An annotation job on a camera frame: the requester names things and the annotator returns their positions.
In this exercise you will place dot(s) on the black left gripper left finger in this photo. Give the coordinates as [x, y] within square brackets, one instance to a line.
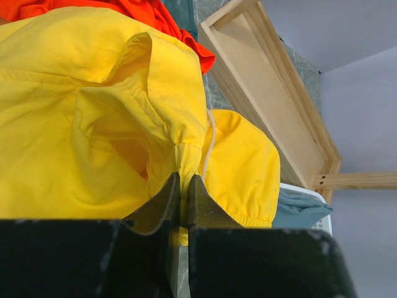
[155, 247]

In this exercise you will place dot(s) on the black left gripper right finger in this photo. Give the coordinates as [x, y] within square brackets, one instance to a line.
[210, 258]

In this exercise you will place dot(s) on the yellow shorts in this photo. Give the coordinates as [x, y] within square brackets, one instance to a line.
[98, 110]

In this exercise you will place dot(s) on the wooden hanger rack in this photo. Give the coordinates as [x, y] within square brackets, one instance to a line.
[256, 75]

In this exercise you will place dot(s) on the orange shorts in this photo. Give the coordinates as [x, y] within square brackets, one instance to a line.
[152, 13]

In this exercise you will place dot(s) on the grey-blue cloth in basket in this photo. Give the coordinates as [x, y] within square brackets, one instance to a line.
[294, 208]

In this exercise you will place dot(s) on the white perforated plastic basket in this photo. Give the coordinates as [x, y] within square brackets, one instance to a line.
[319, 214]

